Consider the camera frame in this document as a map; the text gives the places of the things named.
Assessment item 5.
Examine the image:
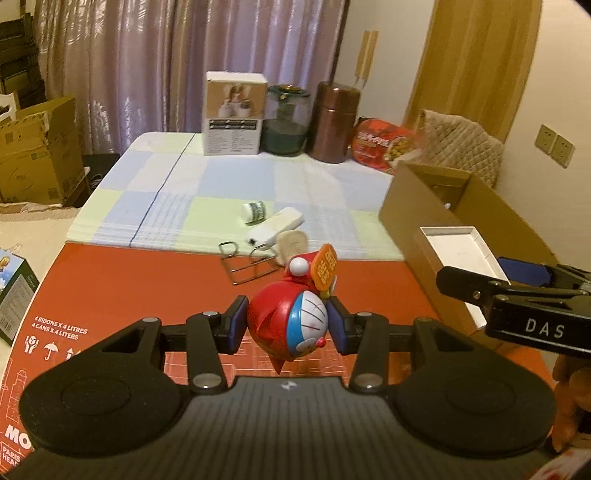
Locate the mauve patterned curtain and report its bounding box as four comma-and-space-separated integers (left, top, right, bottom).
34, 0, 347, 155

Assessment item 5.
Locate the brown cardboard box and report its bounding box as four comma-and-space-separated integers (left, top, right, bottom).
0, 95, 84, 204
379, 159, 559, 352

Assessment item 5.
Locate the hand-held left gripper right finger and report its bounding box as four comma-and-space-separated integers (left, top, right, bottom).
325, 298, 490, 394

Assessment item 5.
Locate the brown metal canister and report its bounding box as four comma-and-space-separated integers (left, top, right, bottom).
308, 81, 361, 164

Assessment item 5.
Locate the wooden wall hanger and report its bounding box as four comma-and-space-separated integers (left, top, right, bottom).
355, 30, 380, 88

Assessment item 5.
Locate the red printed cardboard sheet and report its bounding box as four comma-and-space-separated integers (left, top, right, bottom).
0, 242, 555, 462

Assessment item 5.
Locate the colourful picture box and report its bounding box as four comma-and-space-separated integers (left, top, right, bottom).
0, 247, 43, 347

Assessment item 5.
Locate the closed brown cardboard box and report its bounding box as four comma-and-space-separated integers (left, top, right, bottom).
0, 95, 84, 204

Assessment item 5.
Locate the red instant food bowl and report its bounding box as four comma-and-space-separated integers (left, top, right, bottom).
349, 116, 423, 174

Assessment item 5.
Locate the beige oval plug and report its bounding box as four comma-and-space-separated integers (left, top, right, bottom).
276, 230, 308, 268

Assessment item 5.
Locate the small white green-striped bottle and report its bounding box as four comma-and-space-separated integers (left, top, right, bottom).
241, 201, 267, 226

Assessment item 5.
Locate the white shallow box lid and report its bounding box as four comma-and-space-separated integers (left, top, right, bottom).
413, 225, 512, 334

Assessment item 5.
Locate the red and blue toy figure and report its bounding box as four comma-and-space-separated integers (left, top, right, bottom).
247, 243, 340, 374

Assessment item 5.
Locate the white carved chair back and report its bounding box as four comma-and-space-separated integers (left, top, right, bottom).
0, 91, 19, 121

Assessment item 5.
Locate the wooden door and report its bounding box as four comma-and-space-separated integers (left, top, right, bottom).
404, 0, 541, 144

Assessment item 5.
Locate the white rectangular charger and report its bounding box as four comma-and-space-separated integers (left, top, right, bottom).
246, 207, 304, 246

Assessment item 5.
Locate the pastel checkered cloth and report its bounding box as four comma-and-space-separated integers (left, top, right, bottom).
67, 131, 402, 261

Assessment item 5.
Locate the green glass jar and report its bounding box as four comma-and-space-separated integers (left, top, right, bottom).
261, 83, 312, 155

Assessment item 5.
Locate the person's right hand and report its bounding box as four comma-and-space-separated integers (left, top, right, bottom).
551, 353, 587, 455

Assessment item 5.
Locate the beige wall socket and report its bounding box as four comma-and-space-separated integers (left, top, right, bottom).
536, 124, 558, 153
553, 135, 576, 168

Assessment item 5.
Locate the beige quilted cushion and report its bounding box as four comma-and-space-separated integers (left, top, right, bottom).
418, 109, 505, 188

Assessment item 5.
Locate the white product box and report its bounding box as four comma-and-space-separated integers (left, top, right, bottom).
204, 71, 269, 156

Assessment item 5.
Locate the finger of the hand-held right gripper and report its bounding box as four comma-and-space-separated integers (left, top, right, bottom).
499, 257, 591, 301
435, 265, 555, 306

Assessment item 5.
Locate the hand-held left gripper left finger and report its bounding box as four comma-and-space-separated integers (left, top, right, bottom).
78, 295, 250, 394

